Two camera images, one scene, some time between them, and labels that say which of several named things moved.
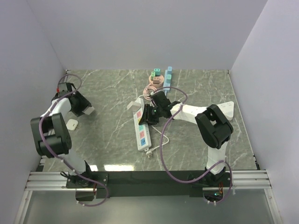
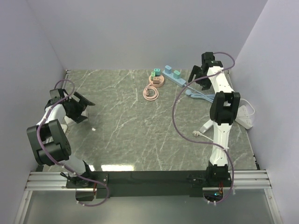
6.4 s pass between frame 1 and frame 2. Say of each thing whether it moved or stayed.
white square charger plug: moved
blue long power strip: moved
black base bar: stayed
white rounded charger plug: moved
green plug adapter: stayed
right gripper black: moved
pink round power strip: stayed
